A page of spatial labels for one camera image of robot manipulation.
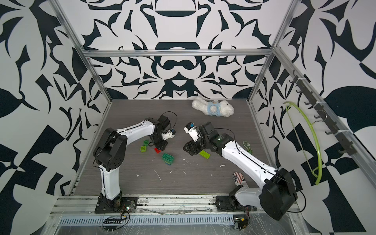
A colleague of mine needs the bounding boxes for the lime long lego brick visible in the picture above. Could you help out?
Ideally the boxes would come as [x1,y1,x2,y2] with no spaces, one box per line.
[199,150,211,159]

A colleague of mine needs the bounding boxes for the dark green long lego brick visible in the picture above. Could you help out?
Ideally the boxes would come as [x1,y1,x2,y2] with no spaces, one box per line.
[162,153,174,164]

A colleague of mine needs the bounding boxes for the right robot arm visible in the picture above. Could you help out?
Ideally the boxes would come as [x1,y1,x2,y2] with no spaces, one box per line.
[183,122,298,220]

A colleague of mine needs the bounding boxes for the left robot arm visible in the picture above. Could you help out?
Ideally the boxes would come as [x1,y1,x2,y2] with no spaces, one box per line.
[93,115,176,202]

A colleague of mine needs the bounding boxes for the white plush toy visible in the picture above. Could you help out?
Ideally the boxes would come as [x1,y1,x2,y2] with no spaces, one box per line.
[192,97,235,117]

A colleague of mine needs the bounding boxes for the american flag item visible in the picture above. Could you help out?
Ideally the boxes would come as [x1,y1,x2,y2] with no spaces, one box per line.
[232,172,248,187]

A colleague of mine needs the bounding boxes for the black connector box right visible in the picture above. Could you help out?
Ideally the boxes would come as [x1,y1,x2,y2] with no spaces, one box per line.
[233,217,249,231]

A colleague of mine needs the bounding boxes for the black connector box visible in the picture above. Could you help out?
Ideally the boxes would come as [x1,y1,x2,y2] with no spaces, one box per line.
[233,217,249,231]
[102,217,122,226]

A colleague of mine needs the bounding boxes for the black connector box left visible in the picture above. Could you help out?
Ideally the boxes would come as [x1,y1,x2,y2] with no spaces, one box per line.
[102,217,122,226]

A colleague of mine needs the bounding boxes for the green plastic hanger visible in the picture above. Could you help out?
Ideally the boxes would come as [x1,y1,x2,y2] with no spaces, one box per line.
[283,101,323,185]

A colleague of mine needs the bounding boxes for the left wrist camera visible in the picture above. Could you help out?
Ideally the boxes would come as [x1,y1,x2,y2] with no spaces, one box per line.
[162,129,176,141]

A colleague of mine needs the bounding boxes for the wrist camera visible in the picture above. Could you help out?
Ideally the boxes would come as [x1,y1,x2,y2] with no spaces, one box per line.
[162,129,176,141]
[184,122,201,142]

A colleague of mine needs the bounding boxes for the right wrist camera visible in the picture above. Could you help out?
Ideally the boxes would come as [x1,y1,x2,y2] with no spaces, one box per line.
[184,122,201,142]

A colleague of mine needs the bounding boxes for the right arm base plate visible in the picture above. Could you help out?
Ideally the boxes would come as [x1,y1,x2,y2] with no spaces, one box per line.
[215,196,257,212]

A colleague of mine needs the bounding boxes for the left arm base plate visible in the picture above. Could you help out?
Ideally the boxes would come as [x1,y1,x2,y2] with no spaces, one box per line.
[95,193,138,214]

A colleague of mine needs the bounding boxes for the black wall hook rack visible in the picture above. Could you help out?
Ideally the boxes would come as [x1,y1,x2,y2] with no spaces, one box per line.
[291,70,357,156]

